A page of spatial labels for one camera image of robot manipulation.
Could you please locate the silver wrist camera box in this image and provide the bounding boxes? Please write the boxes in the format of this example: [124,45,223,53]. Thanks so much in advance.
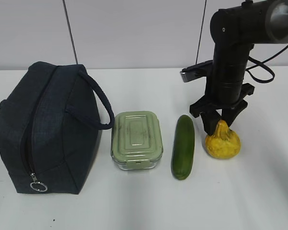
[180,60,213,83]

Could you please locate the green lidded glass container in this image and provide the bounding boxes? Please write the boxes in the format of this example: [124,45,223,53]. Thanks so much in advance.
[110,111,164,171]

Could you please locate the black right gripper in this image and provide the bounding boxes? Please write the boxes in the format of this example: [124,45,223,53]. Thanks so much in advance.
[189,83,255,135]

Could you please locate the silver zipper pull ring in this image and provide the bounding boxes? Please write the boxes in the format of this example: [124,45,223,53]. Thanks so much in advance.
[29,172,48,193]

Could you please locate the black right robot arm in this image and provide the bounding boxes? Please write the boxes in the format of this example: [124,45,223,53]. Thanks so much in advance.
[180,0,288,135]

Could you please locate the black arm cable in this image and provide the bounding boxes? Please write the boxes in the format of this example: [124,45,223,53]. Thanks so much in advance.
[245,43,288,84]

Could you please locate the dark blue lunch bag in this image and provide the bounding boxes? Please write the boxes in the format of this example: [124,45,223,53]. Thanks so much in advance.
[0,61,115,194]

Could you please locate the yellow gourd squash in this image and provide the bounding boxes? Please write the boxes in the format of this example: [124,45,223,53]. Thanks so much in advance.
[205,120,241,160]

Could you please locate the green cucumber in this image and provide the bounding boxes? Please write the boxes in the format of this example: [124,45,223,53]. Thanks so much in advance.
[171,115,195,180]

